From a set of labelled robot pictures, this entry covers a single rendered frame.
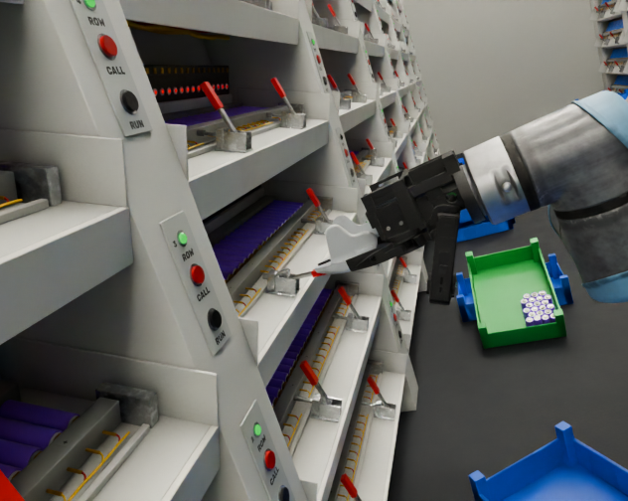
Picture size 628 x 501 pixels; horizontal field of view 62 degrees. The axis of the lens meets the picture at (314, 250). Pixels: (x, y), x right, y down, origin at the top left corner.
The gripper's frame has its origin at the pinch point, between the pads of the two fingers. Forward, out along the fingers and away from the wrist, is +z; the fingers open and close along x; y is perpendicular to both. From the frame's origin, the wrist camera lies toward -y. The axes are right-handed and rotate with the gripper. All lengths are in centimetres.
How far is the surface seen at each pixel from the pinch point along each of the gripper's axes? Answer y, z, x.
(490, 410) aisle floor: -52, -3, -40
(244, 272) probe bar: 4.1, 10.2, 1.2
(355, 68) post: 29, 3, -112
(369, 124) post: 11, 7, -113
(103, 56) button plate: 28.0, -0.5, 23.6
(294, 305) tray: -1.8, 4.9, 3.7
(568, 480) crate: -54, -15, -17
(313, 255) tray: -0.7, 6.7, -14.3
